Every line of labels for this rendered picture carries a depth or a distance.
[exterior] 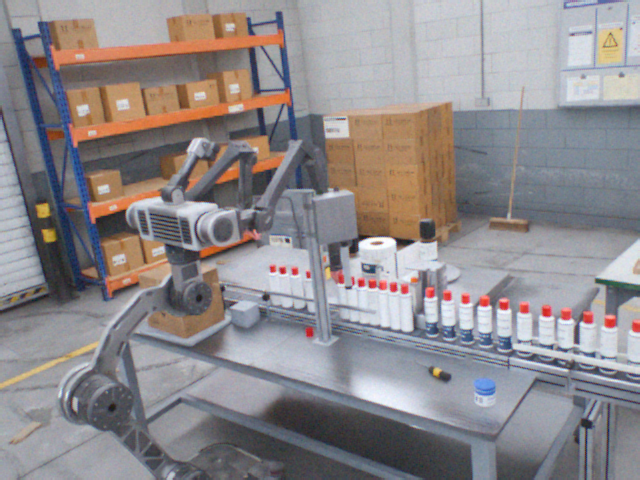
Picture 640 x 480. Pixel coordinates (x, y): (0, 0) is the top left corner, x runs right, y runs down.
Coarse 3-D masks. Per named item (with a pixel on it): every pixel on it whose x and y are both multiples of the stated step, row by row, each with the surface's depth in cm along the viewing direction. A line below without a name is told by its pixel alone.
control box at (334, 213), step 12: (348, 192) 248; (312, 204) 245; (324, 204) 243; (336, 204) 245; (348, 204) 246; (324, 216) 244; (336, 216) 246; (348, 216) 248; (324, 228) 246; (336, 228) 247; (348, 228) 249; (324, 240) 247; (336, 240) 249
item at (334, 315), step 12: (240, 300) 310; (252, 300) 307; (300, 312) 286; (336, 312) 282; (360, 324) 267; (420, 336) 250; (456, 336) 247; (468, 348) 237; (480, 348) 235; (492, 348) 234
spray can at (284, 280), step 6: (282, 270) 288; (282, 276) 288; (288, 276) 289; (282, 282) 289; (288, 282) 290; (282, 288) 290; (288, 288) 290; (282, 300) 293; (288, 300) 292; (282, 306) 294; (288, 306) 293
